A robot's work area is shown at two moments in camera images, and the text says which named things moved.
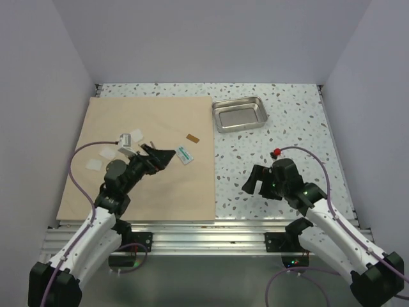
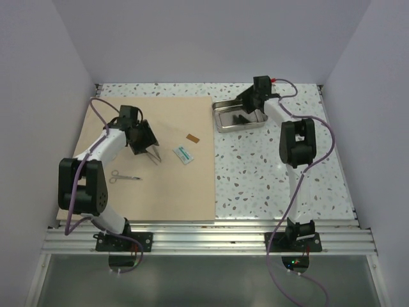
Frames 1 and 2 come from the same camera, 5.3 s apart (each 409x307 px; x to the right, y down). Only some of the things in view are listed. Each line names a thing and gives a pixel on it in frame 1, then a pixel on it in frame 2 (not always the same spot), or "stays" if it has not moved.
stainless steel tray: (239, 113) stays
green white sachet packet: (184, 156) stays
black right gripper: (249, 186) → (245, 96)
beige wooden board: (182, 189) stays
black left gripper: (156, 160) → (148, 140)
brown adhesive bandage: (192, 138) stays
